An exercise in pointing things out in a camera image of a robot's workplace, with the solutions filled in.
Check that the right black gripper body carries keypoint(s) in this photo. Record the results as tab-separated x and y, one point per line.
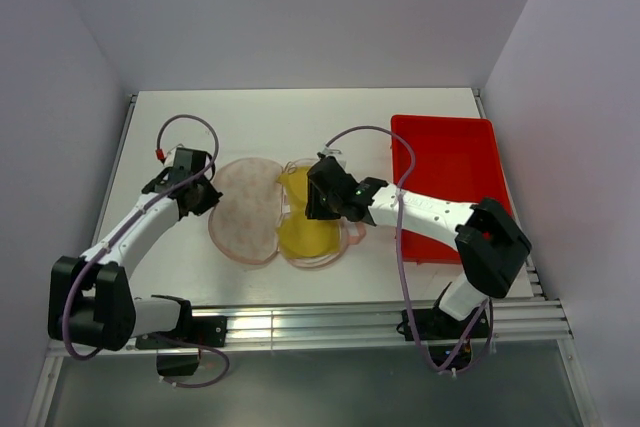
323	206

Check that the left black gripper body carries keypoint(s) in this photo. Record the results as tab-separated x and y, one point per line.
207	196

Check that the pink mesh laundry bag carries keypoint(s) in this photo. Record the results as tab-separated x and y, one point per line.
243	224

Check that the yellow bra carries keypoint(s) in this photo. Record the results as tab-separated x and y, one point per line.
300	238

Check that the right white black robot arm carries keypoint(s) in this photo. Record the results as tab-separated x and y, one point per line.
491	246

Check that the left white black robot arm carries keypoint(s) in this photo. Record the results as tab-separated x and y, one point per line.
90	298

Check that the red plastic tray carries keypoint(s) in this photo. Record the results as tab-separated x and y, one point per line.
456	159

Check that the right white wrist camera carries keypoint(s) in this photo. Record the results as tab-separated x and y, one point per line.
335	153

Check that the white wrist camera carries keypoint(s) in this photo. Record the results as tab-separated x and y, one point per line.
335	153
167	153

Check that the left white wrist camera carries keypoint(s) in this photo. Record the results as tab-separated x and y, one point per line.
167	153

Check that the aluminium frame rail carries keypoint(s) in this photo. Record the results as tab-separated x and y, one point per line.
370	325

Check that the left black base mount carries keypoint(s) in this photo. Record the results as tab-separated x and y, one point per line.
180	356

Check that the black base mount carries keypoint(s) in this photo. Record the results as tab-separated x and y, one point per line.
449	346
180	356

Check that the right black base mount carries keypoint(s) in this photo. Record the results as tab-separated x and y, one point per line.
449	346

